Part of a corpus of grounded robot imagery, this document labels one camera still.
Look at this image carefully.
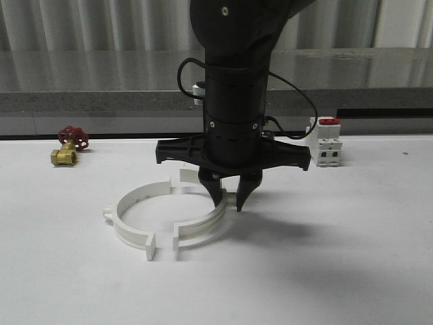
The white circuit breaker red switch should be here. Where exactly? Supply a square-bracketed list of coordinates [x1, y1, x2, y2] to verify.
[305, 116, 342, 167]

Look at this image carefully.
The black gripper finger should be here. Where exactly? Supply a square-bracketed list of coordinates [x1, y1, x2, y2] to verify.
[236, 173, 261, 212]
[198, 171, 223, 206]

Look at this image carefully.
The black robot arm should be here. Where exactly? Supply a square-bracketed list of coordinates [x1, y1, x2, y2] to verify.
[156, 1, 311, 208]

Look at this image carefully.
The black gripper body with crossbar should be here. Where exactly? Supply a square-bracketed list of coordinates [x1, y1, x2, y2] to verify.
[156, 116, 311, 183]

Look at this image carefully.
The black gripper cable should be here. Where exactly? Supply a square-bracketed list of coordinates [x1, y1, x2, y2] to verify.
[177, 58, 319, 139]

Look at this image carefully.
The white half-ring pipe clamp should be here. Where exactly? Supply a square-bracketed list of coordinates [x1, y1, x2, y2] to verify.
[171, 167, 235, 260]
[102, 177, 172, 261]

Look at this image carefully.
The brass valve with red handwheel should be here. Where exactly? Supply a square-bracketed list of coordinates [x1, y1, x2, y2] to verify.
[50, 126, 89, 166]

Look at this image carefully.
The grey stone counter ledge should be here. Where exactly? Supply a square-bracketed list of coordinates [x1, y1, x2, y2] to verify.
[1, 48, 432, 138]

